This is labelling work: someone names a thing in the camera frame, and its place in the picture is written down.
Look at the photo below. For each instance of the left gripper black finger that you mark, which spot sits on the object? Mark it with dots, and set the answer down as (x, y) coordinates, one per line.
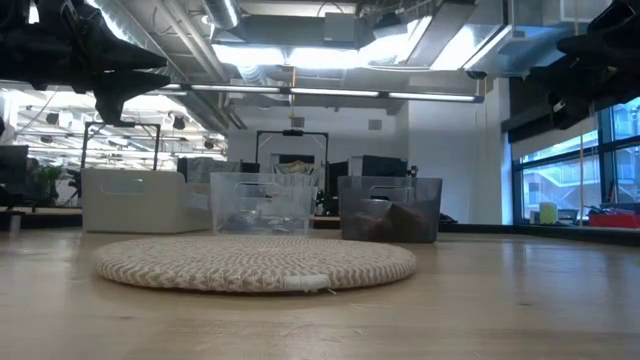
(120, 92)
(125, 57)

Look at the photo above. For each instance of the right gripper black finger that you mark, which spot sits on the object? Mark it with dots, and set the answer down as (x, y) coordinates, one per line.
(575, 85)
(595, 46)

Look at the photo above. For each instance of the large glass window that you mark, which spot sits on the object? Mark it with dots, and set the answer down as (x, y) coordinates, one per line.
(560, 185)

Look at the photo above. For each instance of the white plastic bin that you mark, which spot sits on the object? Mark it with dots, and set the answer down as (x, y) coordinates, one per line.
(130, 200)

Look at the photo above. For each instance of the grey covered equipment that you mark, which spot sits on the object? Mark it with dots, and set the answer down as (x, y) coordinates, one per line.
(200, 169)

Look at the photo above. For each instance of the green potted plant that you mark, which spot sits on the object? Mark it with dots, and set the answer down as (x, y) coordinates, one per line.
(47, 178)

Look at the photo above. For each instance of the black computer monitor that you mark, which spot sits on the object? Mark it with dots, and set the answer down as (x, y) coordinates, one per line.
(12, 164)

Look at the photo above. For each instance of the light green cup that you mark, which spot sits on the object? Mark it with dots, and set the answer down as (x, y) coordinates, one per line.
(548, 212)

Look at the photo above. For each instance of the red box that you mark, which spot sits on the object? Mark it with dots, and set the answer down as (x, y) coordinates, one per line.
(615, 220)

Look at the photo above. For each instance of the clear plastic bin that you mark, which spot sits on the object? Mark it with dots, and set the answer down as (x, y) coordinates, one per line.
(260, 200)

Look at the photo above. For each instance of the black background screen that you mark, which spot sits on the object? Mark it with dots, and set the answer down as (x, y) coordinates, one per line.
(385, 165)

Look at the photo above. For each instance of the long linear ceiling light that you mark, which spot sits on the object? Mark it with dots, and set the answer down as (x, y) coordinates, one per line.
(335, 92)

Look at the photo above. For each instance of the round woven beige mat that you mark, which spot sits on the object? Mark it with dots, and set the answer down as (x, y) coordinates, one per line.
(250, 262)

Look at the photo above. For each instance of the grey ceiling box unit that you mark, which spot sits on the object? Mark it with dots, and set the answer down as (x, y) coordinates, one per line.
(340, 27)

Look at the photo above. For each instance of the grey translucent plastic bin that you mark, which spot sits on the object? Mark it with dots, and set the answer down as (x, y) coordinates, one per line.
(390, 205)

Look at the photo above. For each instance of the wide black metal frame rig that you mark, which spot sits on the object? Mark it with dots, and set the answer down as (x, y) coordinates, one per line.
(158, 145)

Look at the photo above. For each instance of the round silver ventilation duct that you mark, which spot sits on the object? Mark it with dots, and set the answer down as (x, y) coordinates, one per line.
(222, 12)

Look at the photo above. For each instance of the narrow black metal frame rig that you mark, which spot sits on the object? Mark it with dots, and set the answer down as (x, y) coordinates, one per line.
(292, 133)

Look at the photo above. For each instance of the small grey wall vent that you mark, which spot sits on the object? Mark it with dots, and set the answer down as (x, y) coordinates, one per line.
(297, 122)
(375, 124)

